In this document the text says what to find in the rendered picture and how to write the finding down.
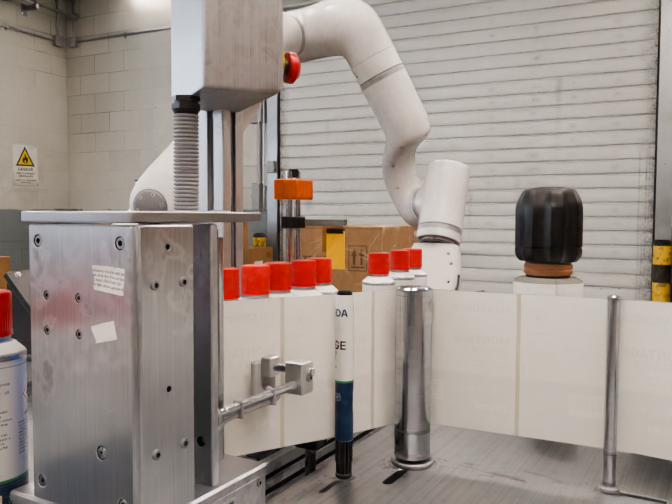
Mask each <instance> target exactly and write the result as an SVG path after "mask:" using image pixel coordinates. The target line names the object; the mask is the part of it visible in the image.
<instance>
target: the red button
mask: <svg viewBox="0 0 672 504"><path fill-rule="evenodd" d="M284 57H285V66H284V75H283V82H284V83H286V84H293V83H294V82H295V81H296V80H297V79H298V78H299V75H300V71H301V63H300V60H299V58H298V56H297V55H296V53H293V52H287V53H285V55H284Z"/></svg>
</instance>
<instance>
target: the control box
mask: <svg viewBox="0 0 672 504"><path fill-rule="evenodd" d="M284 66H285V57H284V50H283V0H171V67H172V96H174V95H176V94H184V95H194V96H199V97H200V102H199V104H200V111H213V110H221V109H224V110H228V111H231V112H232V113H233V112H240V111H242V110H244V109H246V108H249V107H251V106H253V105H255V104H257V103H259V102H261V101H264V100H266V99H268V98H270V97H272V96H274V95H277V94H278V93H279V92H280V91H282V90H283V75H284Z"/></svg>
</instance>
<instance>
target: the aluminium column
mask: <svg viewBox="0 0 672 504"><path fill-rule="evenodd" d="M198 116H199V118H198V120H199V122H198V124H199V126H198V128H199V130H198V132H199V134H198V136H199V138H198V140H199V142H198V143H199V146H198V147H199V150H198V151H199V154H198V155H199V158H198V159H199V162H198V163H199V166H198V167H199V170H198V171H199V176H200V177H199V188H200V189H199V191H200V193H199V195H200V197H199V199H200V201H199V203H200V205H199V207H200V209H199V211H200V212H209V211H210V210H228V211H230V212H231V111H228V110H224V109H221V110H213V111H200V112H199V114H198ZM232 193H233V212H243V110H242V111H240V112H233V113H232ZM200 224H216V225H217V229H218V237H223V267H231V223H200ZM242 265H243V222H233V267H237V268H239V288H240V297H242V294H241V266H242Z"/></svg>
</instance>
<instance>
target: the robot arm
mask: <svg viewBox="0 0 672 504"><path fill-rule="evenodd" d="M283 50H284V55H285V53H287V52H293V53H296V55H297V56H298V58H299V60H300V63H303V62H308V61H313V60H318V59H322V58H327V57H332V56H342V57H344V58H345V59H346V60H347V62H348V64H349V66H350V68H351V70H352V72H353V74H354V76H355V78H356V80H357V82H358V84H359V86H360V88H361V89H362V91H363V93H364V95H365V97H366V99H367V101H368V103H369V105H370V107H371V109H372V111H373V113H374V114H375V116H376V118H377V120H378V122H379V124H380V126H381V128H382V130H383V132H384V134H385V138H386V146H385V151H384V155H383V163H382V172H383V178H384V182H385V185H386V188H387V190H388V193H389V195H390V197H391V199H392V201H393V203H394V205H395V207H396V209H397V211H398V212H399V214H400V216H401V217H402V218H403V220H404V221H405V222H406V223H408V224H409V225H411V226H414V227H418V230H415V231H414V237H417V238H418V239H419V241H418V243H414V244H413V246H412V248H421V249H422V267H421V269H422V270H424V271H425V272H426V273H427V286H429V287H431V288H432V289H445V290H460V283H461V252H460V248H459V245H460V243H461V235H462V227H463V220H464V213H465V205H466V198H467V191H468V183H469V176H470V170H469V168H468V167H467V166H466V165H465V164H463V163H461V162H458V161H454V160H446V159H443V160H435V161H432V162H431V163H429V164H428V166H427V170H426V177H425V181H424V184H423V186H422V184H421V182H420V179H419V177H418V174H417V171H416V166H415V153H416V150H417V148H418V146H419V145H420V144H421V143H422V142H423V141H424V139H425V138H426V137H427V136H428V134H429V132H430V121H429V118H428V115H427V113H426V111H425V109H424V107H423V105H422V102H421V100H420V98H419V96H418V94H417V92H416V90H415V88H414V86H413V84H412V82H411V80H410V77H409V75H408V73H407V71H406V69H405V67H404V65H403V63H402V61H401V59H400V57H399V55H398V53H397V51H396V49H395V47H394V45H393V43H392V41H391V39H390V37H389V35H388V33H387V31H386V29H385V27H384V25H383V23H382V21H381V19H380V18H379V16H378V15H377V13H376V12H375V11H374V10H373V8H371V7H370V6H369V5H368V4H366V3H364V2H362V1H359V0H327V1H323V2H319V3H316V4H314V5H311V6H309V7H306V8H303V9H300V10H295V11H290V12H283ZM260 103H261V102H259V103H257V104H255V105H253V106H251V107H249V108H246V109H244V110H243V133H244V131H245V130H246V128H247V127H248V125H249V124H250V122H251V121H252V119H253V117H254V116H255V114H256V112H257V110H258V108H259V106H260ZM173 143H175V142H174V141H173V142H172V143H171V144H170V145H169V146H168V147H167V148H166V149H165V150H164V151H163V152H162V153H161V155H160V156H159V157H158V158H157V159H156V160H155V161H154V162H153V163H152V164H151V165H150V167H149V168H148V169H147V170H146V171H145V172H144V173H143V175H142V176H141V177H140V178H139V180H138V181H137V183H136V184H135V186H134V188H133V190H132V192H131V196H130V209H128V210H127V211H175V209H174V207H175V205H174V203H175V201H173V199H175V197H173V195H175V193H173V191H175V189H173V187H175V185H173V183H175V181H173V179H175V177H173V175H175V173H173V171H175V170H174V169H173V167H175V166H174V165H173V163H175V162H174V161H173V159H175V158H174V157H173V155H175V154H174V153H173V151H175V150H174V149H173V147H175V146H174V145H173Z"/></svg>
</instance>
